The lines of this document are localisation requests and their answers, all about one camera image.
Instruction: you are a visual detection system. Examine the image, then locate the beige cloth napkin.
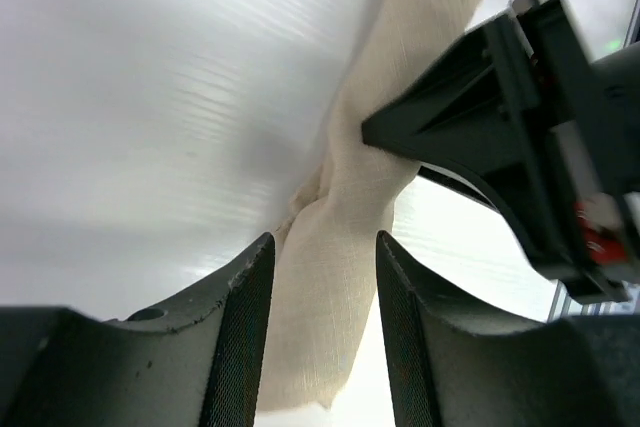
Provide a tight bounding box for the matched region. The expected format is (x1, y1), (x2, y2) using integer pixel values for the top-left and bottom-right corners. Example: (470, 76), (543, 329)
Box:
(257, 0), (482, 413)

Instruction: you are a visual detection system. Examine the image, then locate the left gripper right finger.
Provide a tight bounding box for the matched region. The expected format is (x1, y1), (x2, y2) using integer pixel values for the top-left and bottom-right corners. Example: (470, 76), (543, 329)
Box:
(376, 231), (555, 426)

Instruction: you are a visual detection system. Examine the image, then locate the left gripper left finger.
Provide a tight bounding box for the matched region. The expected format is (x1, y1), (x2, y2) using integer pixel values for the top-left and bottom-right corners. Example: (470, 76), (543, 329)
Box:
(89, 234), (275, 426)

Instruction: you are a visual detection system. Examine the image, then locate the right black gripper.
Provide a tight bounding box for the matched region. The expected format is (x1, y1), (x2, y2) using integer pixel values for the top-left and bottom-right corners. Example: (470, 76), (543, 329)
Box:
(362, 0), (639, 304)

